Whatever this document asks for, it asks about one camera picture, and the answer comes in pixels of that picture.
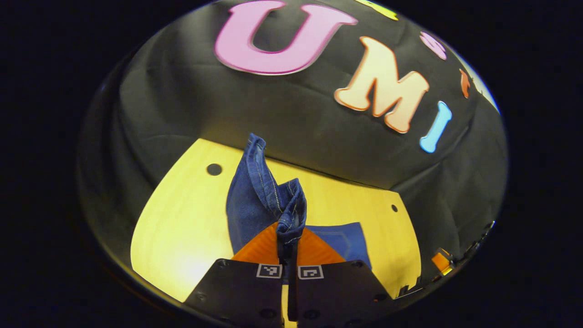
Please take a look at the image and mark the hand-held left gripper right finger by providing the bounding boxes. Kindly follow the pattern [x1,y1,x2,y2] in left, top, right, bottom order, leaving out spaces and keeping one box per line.
[290,227,394,328]

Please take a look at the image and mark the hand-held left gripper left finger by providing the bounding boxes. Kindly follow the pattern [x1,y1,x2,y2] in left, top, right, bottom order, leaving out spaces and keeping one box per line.
[184,222,288,328]

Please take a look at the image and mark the blue denim jeans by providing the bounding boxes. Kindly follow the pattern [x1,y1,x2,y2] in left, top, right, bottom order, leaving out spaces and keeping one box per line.
[226,133,373,270]

